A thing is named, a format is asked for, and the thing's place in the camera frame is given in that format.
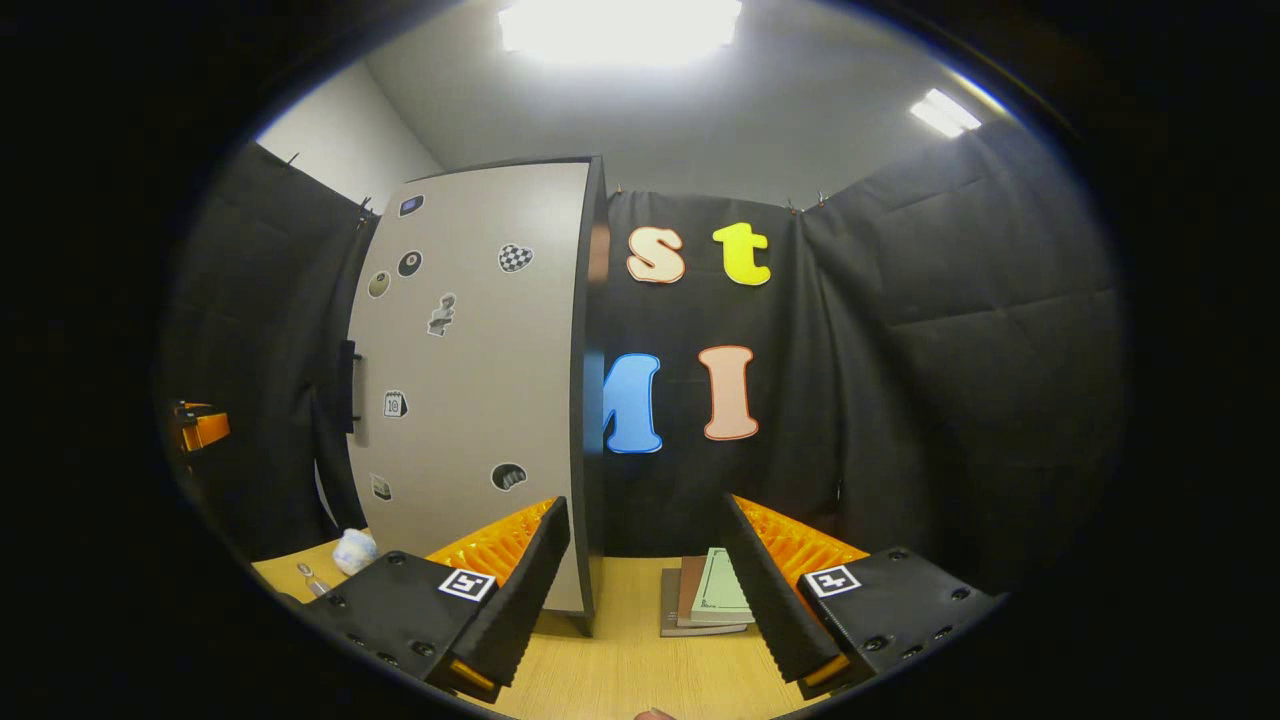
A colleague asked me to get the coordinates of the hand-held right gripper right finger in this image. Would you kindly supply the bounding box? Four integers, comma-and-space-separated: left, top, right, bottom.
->
720, 492, 1006, 701

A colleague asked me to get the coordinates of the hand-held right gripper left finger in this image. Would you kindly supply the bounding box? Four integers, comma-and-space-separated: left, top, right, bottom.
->
300, 496, 573, 704

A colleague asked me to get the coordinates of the black door handle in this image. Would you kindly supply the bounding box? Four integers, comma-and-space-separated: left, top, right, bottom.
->
338, 340, 363, 434

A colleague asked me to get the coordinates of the grey cabinet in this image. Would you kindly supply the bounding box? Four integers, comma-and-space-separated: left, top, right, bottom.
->
345, 155, 611, 638

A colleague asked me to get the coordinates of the grey cabinet door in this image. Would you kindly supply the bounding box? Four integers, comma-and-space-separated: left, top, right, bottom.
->
345, 160, 593, 616

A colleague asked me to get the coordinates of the brown book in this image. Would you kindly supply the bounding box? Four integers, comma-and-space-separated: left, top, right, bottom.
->
677, 555, 713, 629

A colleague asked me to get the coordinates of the black backdrop cloth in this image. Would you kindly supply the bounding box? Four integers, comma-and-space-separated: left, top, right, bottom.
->
160, 120, 1126, 601

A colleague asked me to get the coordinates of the small ceiling light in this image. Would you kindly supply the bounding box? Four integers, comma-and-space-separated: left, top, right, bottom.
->
908, 88, 983, 139

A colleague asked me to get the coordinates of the large ceiling light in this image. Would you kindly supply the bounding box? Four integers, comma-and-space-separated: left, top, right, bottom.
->
497, 0, 744, 66

